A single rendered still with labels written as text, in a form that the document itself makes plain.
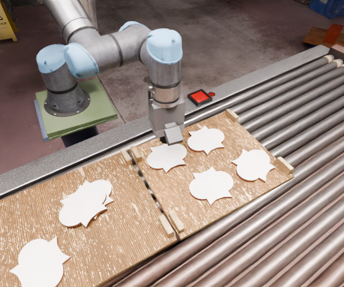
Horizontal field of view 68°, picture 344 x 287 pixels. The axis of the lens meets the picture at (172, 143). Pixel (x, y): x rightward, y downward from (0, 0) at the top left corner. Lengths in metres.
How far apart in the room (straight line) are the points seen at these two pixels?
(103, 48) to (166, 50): 0.14
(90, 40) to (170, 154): 0.42
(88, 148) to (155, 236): 0.41
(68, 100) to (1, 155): 1.46
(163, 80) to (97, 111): 0.56
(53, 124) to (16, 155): 1.35
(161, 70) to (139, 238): 0.42
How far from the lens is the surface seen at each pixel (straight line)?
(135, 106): 2.52
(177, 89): 0.62
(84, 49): 0.59
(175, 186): 0.77
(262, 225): 0.78
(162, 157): 0.82
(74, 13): 0.65
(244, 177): 0.80
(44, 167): 0.94
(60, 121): 1.09
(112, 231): 0.72
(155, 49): 0.56
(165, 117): 0.66
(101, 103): 1.13
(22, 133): 2.58
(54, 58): 1.02
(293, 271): 0.75
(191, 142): 0.87
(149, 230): 0.71
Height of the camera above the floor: 1.58
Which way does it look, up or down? 48 degrees down
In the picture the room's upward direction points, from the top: straight up
